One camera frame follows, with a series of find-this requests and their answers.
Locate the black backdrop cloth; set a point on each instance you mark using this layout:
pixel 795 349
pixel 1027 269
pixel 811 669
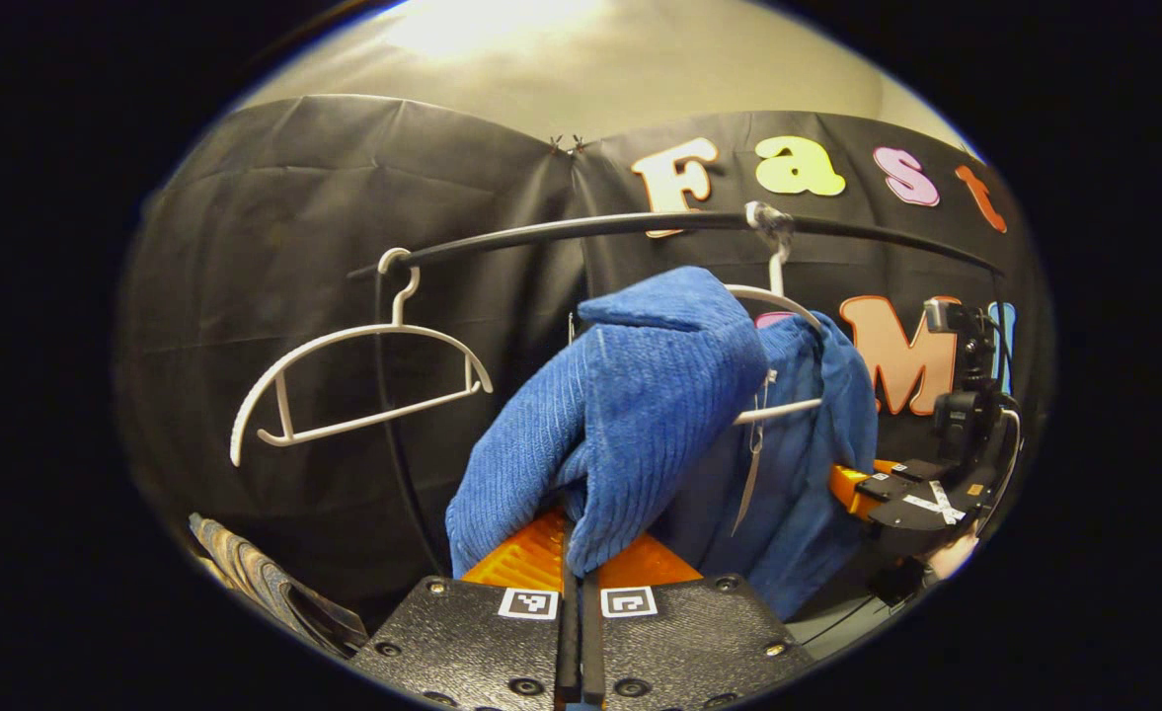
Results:
pixel 294 197

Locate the woven laundry hamper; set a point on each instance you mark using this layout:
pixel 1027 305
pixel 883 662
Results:
pixel 274 592

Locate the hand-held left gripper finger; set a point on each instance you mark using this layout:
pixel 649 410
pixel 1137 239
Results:
pixel 569 632
pixel 592 642

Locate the white plastic hanger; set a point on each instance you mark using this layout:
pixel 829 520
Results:
pixel 773 296
pixel 393 327

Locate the black metal clothes rack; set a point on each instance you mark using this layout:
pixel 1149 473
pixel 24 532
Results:
pixel 640 221

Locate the grey cloth tie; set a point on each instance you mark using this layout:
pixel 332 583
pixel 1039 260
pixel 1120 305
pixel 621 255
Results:
pixel 768 217

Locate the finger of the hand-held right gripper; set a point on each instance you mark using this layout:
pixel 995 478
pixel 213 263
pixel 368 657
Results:
pixel 911 509
pixel 916 470

